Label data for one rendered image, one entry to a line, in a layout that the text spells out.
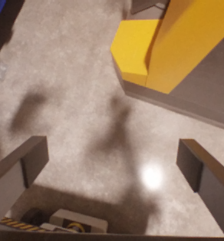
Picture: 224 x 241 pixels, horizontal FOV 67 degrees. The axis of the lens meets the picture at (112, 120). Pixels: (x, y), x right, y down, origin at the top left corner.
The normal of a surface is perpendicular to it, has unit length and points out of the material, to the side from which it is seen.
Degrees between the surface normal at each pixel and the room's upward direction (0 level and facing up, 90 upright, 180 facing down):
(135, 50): 22
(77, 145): 0
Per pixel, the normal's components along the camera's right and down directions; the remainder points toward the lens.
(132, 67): -0.47, -0.24
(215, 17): -0.36, 0.93
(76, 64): -0.14, -0.11
